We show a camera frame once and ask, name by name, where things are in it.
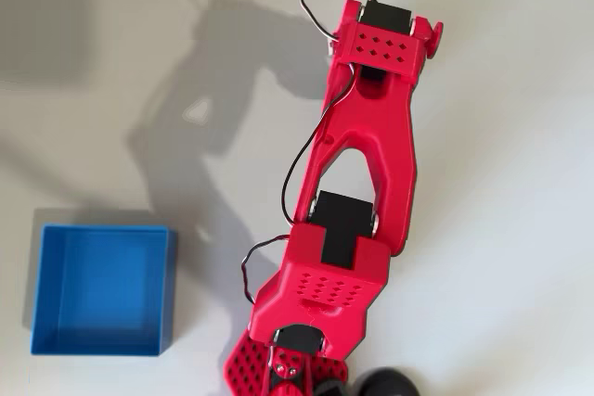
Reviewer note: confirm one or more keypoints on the blue square box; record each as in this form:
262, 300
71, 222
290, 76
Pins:
102, 289

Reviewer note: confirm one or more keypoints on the black round object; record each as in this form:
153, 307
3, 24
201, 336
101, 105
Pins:
385, 384

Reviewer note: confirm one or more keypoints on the red robot arm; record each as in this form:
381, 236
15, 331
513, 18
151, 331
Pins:
371, 136

